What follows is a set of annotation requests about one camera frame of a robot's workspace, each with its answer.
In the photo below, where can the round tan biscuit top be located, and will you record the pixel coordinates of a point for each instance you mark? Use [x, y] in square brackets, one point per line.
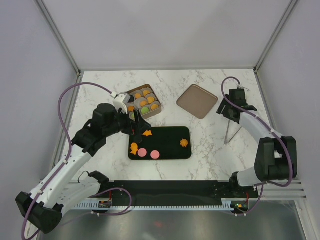
[143, 103]

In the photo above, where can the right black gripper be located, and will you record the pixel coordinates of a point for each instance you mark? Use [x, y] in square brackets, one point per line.
[224, 112]

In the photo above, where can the pink macaron right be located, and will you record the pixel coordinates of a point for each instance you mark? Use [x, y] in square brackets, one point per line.
[155, 154]

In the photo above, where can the pink macaron left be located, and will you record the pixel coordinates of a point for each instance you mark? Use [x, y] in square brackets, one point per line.
[142, 152]

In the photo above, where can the dark green tray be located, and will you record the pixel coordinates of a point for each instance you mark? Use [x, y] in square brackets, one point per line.
[166, 140]

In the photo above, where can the orange fish cookie upper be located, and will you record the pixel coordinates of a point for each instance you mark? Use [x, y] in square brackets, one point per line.
[147, 133]

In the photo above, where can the orange fish cookie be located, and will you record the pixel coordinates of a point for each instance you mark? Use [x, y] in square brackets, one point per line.
[134, 148]
[147, 133]

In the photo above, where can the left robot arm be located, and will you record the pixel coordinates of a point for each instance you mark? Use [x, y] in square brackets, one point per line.
[49, 201]

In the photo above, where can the gold tin lid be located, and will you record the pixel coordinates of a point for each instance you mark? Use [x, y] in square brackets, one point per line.
[197, 101]

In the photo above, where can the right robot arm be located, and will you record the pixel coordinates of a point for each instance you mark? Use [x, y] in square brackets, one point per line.
[276, 157]

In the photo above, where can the round tan biscuit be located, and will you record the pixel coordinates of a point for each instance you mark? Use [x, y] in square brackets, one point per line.
[150, 99]
[146, 92]
[143, 103]

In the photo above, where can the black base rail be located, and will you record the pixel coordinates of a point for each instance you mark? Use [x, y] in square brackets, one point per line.
[174, 193]

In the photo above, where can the gold cookie tin box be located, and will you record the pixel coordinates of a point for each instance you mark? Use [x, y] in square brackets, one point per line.
[136, 102]

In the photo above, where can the orange fish cookie lower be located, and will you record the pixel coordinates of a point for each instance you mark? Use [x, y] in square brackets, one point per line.
[134, 148]

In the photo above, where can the orange flower cookie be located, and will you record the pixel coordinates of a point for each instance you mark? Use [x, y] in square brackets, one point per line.
[184, 143]

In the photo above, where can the pink macaron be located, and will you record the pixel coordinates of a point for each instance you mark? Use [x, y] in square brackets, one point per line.
[155, 154]
[142, 152]

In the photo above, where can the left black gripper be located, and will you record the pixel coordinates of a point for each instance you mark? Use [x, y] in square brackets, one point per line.
[137, 127]

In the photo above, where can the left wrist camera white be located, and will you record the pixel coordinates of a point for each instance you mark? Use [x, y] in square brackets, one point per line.
[120, 101]

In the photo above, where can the aluminium frame rail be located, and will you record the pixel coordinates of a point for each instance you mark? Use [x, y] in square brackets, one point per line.
[269, 192]

